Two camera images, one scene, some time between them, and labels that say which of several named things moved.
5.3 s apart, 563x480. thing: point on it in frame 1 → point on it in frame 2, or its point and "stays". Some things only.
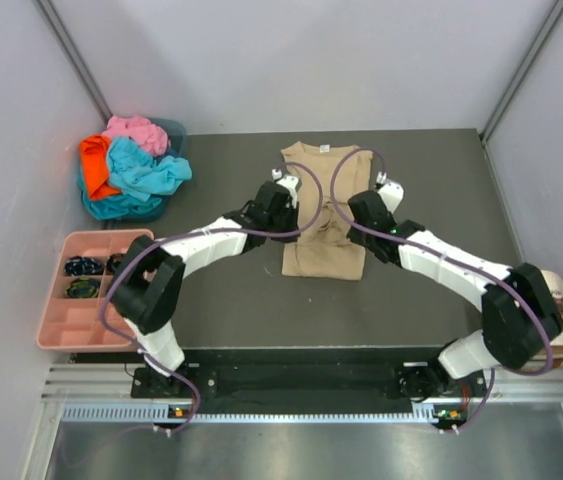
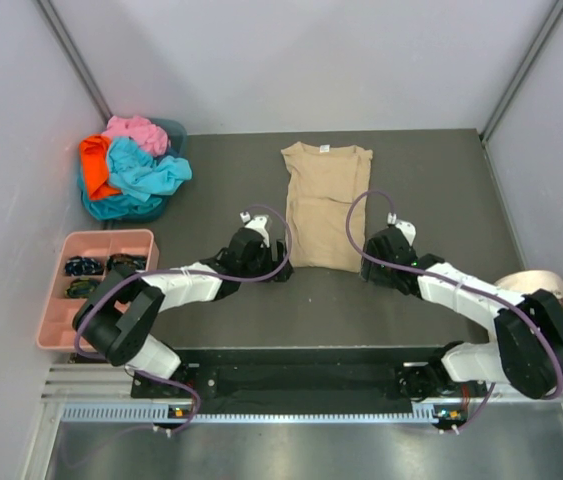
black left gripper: x=292 y=214 → x=280 y=253
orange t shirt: x=94 y=164 stays
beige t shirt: x=328 y=175 stays
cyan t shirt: x=144 y=179 stays
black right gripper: x=354 y=235 → x=376 y=277
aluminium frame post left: x=65 y=41 stays
